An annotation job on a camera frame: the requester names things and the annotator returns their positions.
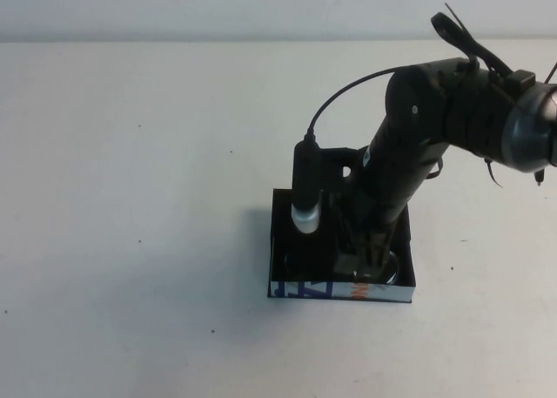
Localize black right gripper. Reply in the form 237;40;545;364
333;130;441;282

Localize black-framed glasses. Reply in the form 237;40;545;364
280;247;404;287

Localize black glasses case printed sides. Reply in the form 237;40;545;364
265;187;414;304

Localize black cylindrical camera white tip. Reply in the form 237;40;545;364
290;140;325;236

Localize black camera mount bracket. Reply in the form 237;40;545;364
319;146;365;194

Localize thin black camera cable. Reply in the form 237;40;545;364
305;66;410;145

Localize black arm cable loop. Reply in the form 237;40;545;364
430;3;515;85

